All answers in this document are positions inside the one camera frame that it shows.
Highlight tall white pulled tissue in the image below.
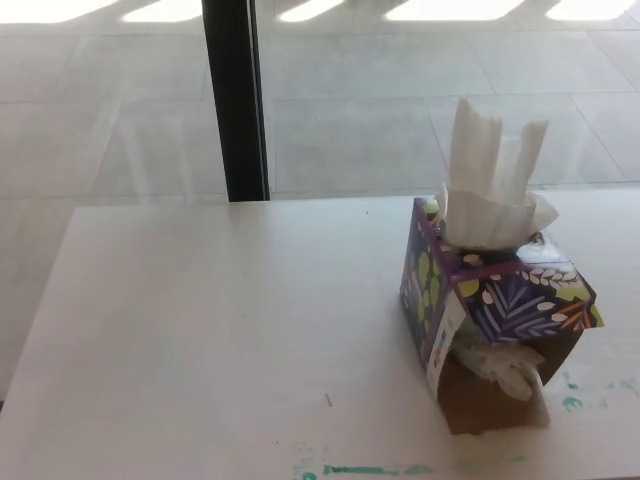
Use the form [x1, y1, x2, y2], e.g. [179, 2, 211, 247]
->
[448, 97, 550, 204]

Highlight white tissue in box opening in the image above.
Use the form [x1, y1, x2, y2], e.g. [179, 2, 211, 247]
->
[433, 182, 560, 250]

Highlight purple floral cardboard tissue box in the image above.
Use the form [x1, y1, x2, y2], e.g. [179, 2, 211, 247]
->
[398, 196, 606, 435]

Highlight crumpled white tissues in torn side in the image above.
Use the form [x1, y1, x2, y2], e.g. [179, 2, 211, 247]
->
[452, 340, 545, 402]

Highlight black window frame post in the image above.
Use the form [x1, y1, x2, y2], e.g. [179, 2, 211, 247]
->
[201, 0, 272, 204]

